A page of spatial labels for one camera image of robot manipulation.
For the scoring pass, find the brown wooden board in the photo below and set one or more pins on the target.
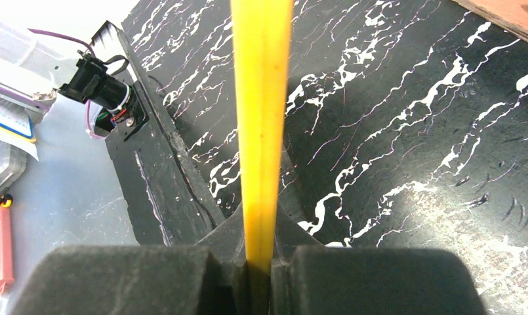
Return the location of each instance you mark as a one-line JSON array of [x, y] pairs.
[[511, 15]]

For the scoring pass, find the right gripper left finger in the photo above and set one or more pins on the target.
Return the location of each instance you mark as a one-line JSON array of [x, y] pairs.
[[150, 279]]

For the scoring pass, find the red tool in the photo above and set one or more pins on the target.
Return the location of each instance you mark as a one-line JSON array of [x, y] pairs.
[[0, 250]]

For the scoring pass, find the grey plastic storage box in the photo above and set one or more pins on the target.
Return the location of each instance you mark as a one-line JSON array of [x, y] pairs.
[[12, 164]]

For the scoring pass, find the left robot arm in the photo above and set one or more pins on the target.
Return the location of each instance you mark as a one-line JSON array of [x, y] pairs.
[[112, 103]]

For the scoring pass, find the black marble pattern mat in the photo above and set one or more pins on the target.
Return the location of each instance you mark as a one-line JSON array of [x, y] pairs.
[[406, 125]]

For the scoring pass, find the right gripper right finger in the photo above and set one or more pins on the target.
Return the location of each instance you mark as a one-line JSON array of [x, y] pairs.
[[322, 280]]

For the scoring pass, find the yellow framed whiteboard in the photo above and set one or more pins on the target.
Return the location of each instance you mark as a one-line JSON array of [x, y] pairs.
[[261, 41]]

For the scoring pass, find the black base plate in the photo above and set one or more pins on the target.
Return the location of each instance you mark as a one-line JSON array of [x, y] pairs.
[[168, 201]]

